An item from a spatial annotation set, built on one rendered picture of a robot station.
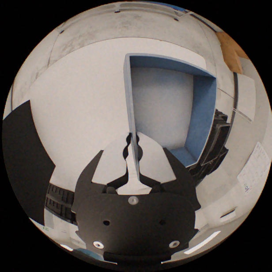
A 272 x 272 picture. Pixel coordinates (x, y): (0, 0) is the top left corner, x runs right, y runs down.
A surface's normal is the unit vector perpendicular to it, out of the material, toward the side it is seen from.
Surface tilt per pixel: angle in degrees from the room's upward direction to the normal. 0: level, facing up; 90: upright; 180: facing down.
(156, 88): 1
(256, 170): 90
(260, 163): 90
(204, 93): 89
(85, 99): 0
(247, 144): 90
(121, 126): 0
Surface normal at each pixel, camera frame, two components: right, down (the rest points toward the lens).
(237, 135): -0.99, 0.12
